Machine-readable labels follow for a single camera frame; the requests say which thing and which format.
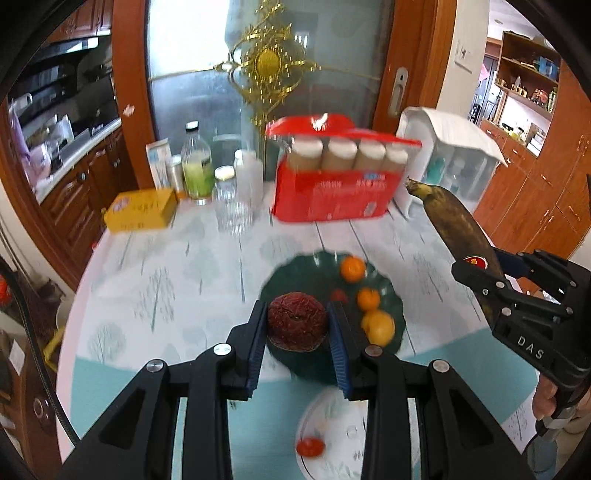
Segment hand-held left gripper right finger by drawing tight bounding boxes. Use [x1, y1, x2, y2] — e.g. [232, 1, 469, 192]
[327, 301, 522, 480]

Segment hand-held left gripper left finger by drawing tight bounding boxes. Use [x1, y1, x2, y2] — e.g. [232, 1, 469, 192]
[58, 300, 269, 480]

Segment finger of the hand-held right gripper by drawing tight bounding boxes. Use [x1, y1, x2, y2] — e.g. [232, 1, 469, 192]
[493, 248, 580, 298]
[451, 258, 573, 324]

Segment brown scaly fruit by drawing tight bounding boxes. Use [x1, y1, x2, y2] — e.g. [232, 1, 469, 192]
[267, 292, 330, 353]

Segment overripe brown banana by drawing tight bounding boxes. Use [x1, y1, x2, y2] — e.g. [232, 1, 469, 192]
[405, 179, 509, 324]

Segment white leaf-print plate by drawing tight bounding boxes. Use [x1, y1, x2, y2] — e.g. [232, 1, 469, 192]
[295, 390, 372, 480]

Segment small mandarin with stem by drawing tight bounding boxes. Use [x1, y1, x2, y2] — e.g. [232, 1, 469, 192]
[357, 287, 382, 311]

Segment dark green leaf-shaped plate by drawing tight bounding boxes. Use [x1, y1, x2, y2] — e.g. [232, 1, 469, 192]
[259, 250, 407, 384]

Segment person's right hand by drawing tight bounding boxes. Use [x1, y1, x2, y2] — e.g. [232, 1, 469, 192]
[532, 376, 561, 422]

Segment yellow orange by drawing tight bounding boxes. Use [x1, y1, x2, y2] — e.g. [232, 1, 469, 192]
[360, 310, 396, 347]

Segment wooden sideboard cabinet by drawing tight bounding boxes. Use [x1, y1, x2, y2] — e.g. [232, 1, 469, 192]
[473, 120, 591, 264]

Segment large orange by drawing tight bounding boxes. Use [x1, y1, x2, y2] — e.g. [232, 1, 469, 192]
[341, 256, 367, 283]

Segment red tomato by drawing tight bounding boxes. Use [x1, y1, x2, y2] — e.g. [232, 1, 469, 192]
[295, 438, 326, 457]

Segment white countertop appliance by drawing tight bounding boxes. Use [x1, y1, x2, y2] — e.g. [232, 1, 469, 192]
[392, 106, 509, 220]

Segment clear glass cups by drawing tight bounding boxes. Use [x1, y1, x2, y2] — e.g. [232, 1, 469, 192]
[216, 196, 254, 235]

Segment white-capped beige jar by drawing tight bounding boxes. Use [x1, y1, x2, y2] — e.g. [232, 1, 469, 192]
[322, 137, 360, 171]
[356, 139, 387, 171]
[384, 142, 410, 172]
[289, 137, 324, 171]

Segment red cardboard box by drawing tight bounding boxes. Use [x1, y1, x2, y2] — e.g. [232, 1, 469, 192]
[265, 113, 423, 223]

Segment clear glass jar white lid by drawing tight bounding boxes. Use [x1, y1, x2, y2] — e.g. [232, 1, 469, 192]
[213, 165, 238, 204]

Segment white plastic bottle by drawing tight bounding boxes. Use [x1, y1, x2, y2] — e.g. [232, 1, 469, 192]
[233, 148, 264, 208]

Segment yellow cardboard box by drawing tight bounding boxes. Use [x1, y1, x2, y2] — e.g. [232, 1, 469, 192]
[102, 188, 178, 232]

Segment plastic bottle with green label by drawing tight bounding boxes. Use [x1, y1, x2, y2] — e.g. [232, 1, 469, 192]
[181, 121, 215, 206]

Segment wooden display shelf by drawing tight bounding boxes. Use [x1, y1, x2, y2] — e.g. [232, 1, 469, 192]
[480, 31, 561, 139]

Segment small capped jar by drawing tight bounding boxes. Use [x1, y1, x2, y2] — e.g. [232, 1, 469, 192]
[169, 154, 185, 195]

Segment white carton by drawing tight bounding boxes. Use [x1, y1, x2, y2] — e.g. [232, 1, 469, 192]
[146, 138, 174, 191]

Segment wooden kitchen cabinet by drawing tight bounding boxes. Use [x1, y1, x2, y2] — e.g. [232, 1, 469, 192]
[37, 129, 127, 287]

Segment frosted glass door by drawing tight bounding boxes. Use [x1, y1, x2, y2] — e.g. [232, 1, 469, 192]
[147, 0, 398, 204]

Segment gold door ornament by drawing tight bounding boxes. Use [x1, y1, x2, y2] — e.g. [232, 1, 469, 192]
[215, 0, 321, 127]

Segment black range hood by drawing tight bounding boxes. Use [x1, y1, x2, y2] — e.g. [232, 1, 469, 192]
[9, 37, 116, 139]

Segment silver door handle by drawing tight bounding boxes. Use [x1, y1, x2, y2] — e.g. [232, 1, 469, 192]
[387, 67, 409, 118]

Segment white wall switch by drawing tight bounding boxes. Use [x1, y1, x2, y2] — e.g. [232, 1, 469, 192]
[455, 39, 474, 72]

